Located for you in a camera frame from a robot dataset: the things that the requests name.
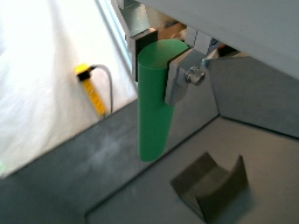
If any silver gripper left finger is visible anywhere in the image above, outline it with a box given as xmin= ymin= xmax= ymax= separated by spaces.
xmin=128 ymin=28 xmax=157 ymax=81

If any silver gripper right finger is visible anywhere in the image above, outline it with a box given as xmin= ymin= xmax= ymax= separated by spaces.
xmin=164 ymin=48 xmax=213 ymax=106

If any green oval cylinder peg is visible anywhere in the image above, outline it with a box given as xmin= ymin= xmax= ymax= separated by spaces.
xmin=137 ymin=39 xmax=186 ymax=162

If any black curved fixture stand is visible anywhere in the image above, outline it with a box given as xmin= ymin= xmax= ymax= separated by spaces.
xmin=170 ymin=152 xmax=248 ymax=223

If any grey sensor cable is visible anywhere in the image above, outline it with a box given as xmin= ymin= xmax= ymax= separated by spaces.
xmin=89 ymin=64 xmax=114 ymax=116

